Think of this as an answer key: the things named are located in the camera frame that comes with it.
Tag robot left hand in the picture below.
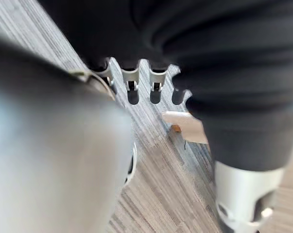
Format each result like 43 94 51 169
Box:
36 0 293 233

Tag beige flat object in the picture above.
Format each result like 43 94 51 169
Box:
162 111 208 144

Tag silver robot leg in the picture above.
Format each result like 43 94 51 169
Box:
0 31 138 233

